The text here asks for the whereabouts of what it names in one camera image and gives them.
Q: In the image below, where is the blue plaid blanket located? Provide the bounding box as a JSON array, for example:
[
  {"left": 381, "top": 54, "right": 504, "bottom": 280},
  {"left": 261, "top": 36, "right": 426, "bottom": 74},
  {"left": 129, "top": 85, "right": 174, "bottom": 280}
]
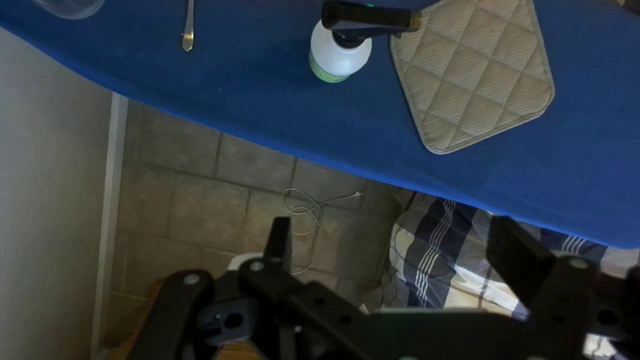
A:
[{"left": 382, "top": 193, "right": 640, "bottom": 322}]

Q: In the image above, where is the beige quilted pot holder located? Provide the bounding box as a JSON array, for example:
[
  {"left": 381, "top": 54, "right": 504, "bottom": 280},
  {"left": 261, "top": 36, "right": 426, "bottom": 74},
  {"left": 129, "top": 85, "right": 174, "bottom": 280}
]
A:
[{"left": 388, "top": 0, "right": 557, "bottom": 156}]

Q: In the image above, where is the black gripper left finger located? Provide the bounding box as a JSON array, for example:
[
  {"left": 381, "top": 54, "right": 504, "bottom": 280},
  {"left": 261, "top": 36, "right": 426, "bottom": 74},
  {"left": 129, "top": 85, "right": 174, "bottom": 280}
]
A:
[{"left": 127, "top": 216, "right": 376, "bottom": 360}]

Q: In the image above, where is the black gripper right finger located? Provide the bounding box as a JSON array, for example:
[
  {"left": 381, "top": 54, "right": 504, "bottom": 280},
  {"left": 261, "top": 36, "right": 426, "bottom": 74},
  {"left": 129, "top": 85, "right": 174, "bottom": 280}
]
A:
[{"left": 486, "top": 216, "right": 640, "bottom": 360}]

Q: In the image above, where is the clear stemless glass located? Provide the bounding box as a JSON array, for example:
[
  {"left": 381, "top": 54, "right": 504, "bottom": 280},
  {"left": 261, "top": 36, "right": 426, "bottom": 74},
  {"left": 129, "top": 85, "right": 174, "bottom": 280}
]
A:
[{"left": 32, "top": 0, "right": 109, "bottom": 20}]

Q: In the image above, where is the silver metal spoon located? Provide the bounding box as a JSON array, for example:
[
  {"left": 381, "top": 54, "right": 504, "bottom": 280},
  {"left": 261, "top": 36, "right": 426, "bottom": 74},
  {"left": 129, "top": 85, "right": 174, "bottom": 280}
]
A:
[{"left": 181, "top": 0, "right": 198, "bottom": 54}]

